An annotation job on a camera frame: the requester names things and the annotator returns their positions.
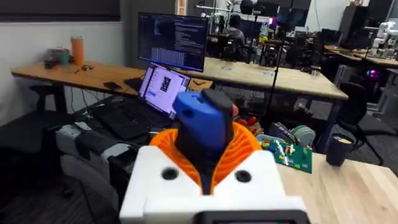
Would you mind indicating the green board with toy blocks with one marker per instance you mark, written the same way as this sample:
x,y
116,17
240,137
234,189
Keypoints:
x,y
292,155

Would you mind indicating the black computer monitor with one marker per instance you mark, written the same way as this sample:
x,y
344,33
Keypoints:
x,y
172,40

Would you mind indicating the teal cup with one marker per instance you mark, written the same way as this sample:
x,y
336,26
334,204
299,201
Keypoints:
x,y
64,57

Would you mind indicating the black tripod stand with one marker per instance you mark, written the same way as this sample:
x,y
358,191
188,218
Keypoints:
x,y
275,77

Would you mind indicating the wooden desk with black legs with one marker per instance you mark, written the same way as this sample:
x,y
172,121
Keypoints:
x,y
84,76

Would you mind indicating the black phone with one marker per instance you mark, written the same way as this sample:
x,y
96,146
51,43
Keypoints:
x,y
112,85

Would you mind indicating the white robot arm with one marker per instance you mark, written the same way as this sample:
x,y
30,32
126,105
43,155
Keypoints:
x,y
384,34

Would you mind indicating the orange drinking bottle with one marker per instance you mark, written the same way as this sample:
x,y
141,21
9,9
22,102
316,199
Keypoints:
x,y
77,49

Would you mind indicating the person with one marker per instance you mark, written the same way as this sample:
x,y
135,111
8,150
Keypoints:
x,y
236,35

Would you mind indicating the open black laptop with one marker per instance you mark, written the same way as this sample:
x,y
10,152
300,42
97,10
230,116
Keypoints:
x,y
136,112

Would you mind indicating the stack of grey-green discs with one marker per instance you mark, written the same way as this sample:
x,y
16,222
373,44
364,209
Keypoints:
x,y
304,135

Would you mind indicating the long wooden desk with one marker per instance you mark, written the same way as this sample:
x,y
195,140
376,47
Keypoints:
x,y
273,77

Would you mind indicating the right gripper white and orange right finger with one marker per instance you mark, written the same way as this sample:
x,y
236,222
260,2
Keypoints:
x,y
252,186

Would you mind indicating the dark mug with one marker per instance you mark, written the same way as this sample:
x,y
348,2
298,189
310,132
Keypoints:
x,y
338,151

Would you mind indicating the grey machine box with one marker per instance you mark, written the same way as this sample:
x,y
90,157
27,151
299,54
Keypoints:
x,y
90,146

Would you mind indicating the blue electric screwdriver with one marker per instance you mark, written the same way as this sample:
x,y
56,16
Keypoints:
x,y
203,124

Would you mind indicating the right gripper white and orange left finger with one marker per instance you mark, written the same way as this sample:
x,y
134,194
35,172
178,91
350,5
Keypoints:
x,y
149,174

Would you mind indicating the red toy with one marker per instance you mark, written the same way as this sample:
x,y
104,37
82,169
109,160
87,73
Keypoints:
x,y
247,120

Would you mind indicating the black office chair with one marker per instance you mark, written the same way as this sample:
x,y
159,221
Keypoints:
x,y
354,109

